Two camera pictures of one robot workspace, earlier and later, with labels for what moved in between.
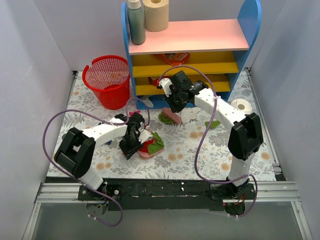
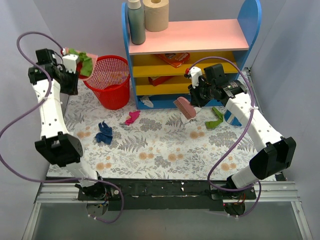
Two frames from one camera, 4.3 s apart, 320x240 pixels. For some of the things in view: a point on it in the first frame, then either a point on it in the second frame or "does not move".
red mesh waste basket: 108,78 does not move
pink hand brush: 173,116 -> 185,106
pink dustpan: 146,154 -> 94,56
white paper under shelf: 147,100 does not move
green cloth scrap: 156,146 -> 86,67
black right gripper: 176,104 -> 196,96
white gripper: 144,135 -> 70,62
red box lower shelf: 154,81 does not move
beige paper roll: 156,14 does not move
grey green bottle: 136,18 does not move
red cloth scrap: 144,147 -> 79,65
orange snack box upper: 175,59 does not move
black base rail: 169,195 does not move
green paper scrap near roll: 213,124 does not move
